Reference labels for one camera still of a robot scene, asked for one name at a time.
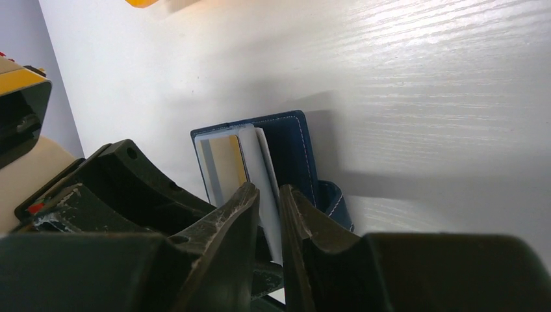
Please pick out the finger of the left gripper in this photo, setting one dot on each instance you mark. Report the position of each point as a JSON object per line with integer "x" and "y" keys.
{"x": 118, "y": 190}

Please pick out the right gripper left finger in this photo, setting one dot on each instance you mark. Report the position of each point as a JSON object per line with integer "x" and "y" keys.
{"x": 208, "y": 266}

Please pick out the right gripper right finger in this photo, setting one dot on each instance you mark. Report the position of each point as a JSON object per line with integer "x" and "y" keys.
{"x": 328, "y": 268}

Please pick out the gold credit card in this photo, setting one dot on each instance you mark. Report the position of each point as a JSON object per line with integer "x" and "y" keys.
{"x": 223, "y": 167}

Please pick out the blue leather card holder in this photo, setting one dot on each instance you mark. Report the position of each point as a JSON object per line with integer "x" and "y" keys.
{"x": 277, "y": 151}

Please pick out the orange three-compartment tray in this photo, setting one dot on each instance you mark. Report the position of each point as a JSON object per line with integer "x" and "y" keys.
{"x": 141, "y": 3}

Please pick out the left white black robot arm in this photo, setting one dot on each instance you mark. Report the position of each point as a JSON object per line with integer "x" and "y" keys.
{"x": 28, "y": 161}

